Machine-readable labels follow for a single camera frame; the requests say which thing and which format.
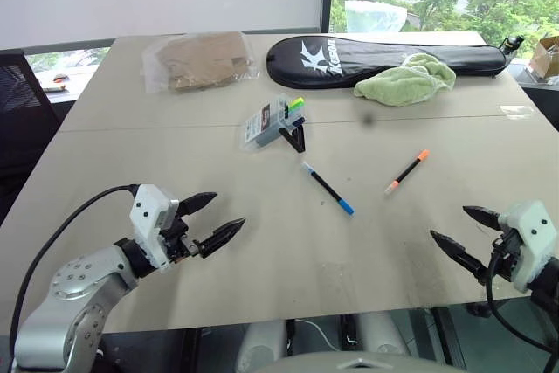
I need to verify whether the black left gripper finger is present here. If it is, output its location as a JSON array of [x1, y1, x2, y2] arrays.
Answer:
[[198, 217, 247, 259], [176, 191, 219, 219]]

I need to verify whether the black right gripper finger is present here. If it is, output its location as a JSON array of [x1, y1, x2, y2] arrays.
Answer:
[[462, 204, 504, 231], [429, 229, 491, 286]]

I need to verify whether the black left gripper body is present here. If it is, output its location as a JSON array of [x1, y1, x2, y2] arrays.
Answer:
[[160, 214, 205, 264]]

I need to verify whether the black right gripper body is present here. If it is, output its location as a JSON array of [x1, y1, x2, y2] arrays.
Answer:
[[483, 230, 526, 286]]

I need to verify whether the black pen with orange caps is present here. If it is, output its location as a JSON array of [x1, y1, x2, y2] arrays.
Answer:
[[383, 149, 431, 197]]

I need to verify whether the clear box of markers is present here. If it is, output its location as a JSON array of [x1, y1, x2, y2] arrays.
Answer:
[[238, 93, 307, 154]]

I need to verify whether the black pen with blue caps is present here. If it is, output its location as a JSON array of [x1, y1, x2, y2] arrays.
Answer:
[[300, 161, 356, 218]]

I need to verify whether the black triangular stand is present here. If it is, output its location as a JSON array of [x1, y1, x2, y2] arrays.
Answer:
[[279, 121, 307, 155]]

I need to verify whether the brown cardboard box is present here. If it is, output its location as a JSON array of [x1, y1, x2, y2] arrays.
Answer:
[[528, 35, 559, 81]]

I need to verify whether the black table leg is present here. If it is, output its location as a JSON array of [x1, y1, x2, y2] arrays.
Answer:
[[429, 307, 465, 369]]

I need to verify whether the silver robot right leg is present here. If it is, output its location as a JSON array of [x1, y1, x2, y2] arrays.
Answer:
[[355, 311, 412, 360]]

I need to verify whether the silver robot leg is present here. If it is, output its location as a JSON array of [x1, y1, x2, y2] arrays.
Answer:
[[355, 311, 412, 360], [237, 319, 290, 370]]

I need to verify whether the silver robot left leg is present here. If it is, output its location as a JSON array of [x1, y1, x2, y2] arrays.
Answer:
[[237, 319, 290, 370]]

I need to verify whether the plastic bag with cardboard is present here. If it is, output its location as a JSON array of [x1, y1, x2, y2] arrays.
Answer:
[[141, 31, 262, 96]]

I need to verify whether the light green towel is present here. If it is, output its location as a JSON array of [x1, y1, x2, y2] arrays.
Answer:
[[352, 52, 458, 108]]

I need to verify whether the grey robot torso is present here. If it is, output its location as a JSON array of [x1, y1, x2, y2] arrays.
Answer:
[[260, 350, 443, 373]]

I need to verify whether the small black device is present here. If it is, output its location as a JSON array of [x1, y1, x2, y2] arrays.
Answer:
[[499, 33, 526, 56]]

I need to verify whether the black mesh office chair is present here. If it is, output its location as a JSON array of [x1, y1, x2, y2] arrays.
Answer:
[[0, 49, 63, 226]]

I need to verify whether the black racket bag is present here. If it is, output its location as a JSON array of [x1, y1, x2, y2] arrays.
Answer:
[[266, 34, 510, 91]]

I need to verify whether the clear crumpled plastic bag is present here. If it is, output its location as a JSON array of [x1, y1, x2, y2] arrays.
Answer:
[[343, 0, 410, 35]]

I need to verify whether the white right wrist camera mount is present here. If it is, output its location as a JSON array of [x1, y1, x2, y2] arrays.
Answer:
[[497, 199, 559, 294]]

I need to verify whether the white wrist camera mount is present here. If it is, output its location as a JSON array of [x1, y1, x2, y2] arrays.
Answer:
[[129, 183, 181, 273], [497, 199, 559, 294]]

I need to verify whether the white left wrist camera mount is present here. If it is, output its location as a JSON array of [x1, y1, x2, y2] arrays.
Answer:
[[129, 183, 181, 273]]

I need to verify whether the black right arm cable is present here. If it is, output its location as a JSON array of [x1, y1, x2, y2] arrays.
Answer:
[[485, 236, 555, 355]]

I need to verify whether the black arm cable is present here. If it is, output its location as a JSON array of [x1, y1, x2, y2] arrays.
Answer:
[[8, 183, 141, 363], [485, 236, 555, 355]]

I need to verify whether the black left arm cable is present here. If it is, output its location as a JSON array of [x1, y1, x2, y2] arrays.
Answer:
[[8, 183, 141, 363]]

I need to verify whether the thin white cable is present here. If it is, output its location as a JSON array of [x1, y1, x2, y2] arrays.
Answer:
[[293, 319, 341, 353]]

